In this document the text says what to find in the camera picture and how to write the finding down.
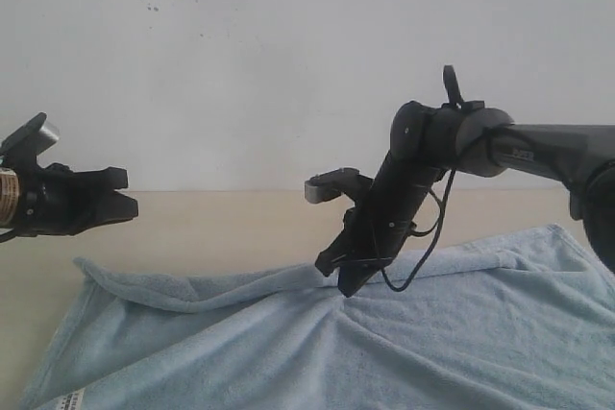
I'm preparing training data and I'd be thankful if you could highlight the light blue fleece towel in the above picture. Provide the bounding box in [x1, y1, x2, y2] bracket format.
[19, 225, 614, 409]

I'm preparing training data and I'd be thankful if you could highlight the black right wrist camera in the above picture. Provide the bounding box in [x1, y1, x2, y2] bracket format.
[304, 167, 374, 208]

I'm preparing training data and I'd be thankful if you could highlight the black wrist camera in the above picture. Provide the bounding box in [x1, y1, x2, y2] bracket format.
[304, 167, 374, 208]
[1, 112, 60, 170]

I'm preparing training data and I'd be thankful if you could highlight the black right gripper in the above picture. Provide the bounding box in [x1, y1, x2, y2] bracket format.
[314, 174, 423, 297]

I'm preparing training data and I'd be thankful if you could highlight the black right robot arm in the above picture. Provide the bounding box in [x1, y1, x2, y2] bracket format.
[305, 101, 614, 297]

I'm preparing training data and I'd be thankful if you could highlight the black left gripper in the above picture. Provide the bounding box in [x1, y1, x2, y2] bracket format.
[18, 163, 138, 237]

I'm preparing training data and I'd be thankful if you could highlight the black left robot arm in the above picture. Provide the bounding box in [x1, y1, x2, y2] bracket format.
[1, 164, 138, 242]

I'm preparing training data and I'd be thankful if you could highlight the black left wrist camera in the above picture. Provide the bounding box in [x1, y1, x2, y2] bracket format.
[1, 112, 60, 170]

